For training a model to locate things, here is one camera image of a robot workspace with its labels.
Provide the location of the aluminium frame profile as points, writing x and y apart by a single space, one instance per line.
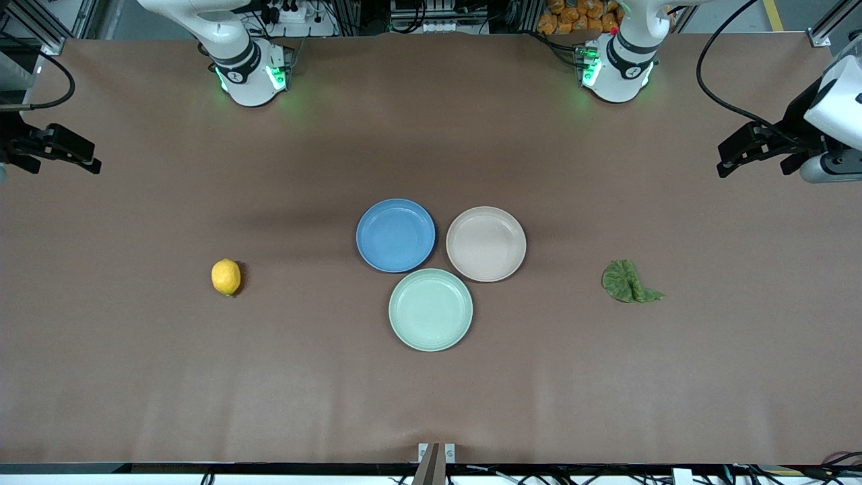
40 27
835 23

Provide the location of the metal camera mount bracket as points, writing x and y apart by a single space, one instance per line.
436 461

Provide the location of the blue plate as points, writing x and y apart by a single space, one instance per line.
396 235

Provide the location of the white power strip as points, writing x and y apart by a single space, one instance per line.
296 17

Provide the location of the bag of orange fruit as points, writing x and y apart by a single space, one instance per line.
579 17

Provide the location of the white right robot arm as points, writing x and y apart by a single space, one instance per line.
236 47

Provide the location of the light green plate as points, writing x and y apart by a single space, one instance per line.
431 310

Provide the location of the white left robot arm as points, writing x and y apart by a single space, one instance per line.
623 60

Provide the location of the yellow lemon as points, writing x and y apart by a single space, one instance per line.
226 277

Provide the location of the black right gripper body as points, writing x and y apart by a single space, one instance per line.
15 142

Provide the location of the beige plate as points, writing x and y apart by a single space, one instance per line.
486 243

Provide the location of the green lettuce leaf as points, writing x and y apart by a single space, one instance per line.
625 281

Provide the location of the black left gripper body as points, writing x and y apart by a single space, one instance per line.
795 127

